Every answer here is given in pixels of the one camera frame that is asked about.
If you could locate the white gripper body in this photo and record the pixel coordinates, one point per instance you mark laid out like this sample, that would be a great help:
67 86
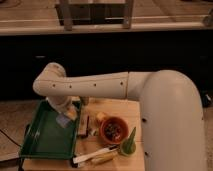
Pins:
63 105

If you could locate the blue-grey sponge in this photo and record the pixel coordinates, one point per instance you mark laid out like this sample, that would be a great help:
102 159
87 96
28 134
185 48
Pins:
62 120

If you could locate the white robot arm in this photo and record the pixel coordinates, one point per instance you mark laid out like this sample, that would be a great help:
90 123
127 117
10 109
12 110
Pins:
173 129

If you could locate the green plastic tray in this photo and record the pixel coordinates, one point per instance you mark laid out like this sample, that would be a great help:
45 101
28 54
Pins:
46 139

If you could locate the wooden block with dark strip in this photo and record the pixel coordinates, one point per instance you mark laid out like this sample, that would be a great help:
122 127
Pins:
83 126

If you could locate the orange bowl with food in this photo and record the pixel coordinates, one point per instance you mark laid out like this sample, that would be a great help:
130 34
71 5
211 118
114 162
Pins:
113 130

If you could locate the yellow corn cob toy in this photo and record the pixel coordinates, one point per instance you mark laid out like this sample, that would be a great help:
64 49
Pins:
100 159

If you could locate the green cone toy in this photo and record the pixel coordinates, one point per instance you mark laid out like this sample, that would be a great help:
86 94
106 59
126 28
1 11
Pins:
128 146

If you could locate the dark blue floor device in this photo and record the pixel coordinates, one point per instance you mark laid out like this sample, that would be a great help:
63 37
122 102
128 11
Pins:
206 100

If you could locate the wooden chair frame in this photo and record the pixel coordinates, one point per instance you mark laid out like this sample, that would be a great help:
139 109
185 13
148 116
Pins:
94 14

